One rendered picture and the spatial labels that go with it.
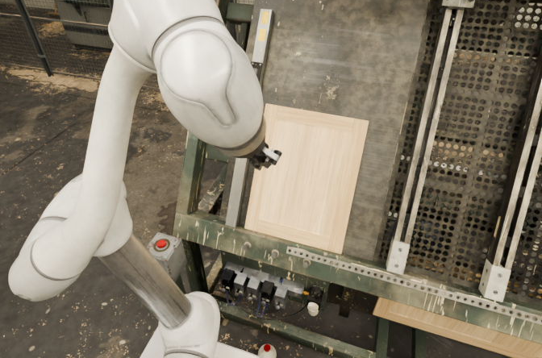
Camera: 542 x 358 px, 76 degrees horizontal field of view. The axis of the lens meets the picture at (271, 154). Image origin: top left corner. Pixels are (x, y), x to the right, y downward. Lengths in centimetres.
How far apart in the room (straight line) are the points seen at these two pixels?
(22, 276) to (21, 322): 201
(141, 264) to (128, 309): 156
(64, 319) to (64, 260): 198
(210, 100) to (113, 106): 25
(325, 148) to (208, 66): 116
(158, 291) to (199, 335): 23
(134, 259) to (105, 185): 42
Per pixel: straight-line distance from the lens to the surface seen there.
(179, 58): 35
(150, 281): 105
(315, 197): 149
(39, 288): 79
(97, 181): 60
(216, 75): 34
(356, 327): 240
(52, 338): 265
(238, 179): 154
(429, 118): 142
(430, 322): 214
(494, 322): 165
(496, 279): 156
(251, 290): 160
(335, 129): 145
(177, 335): 122
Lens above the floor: 211
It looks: 38 degrees down
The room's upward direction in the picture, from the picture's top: straight up
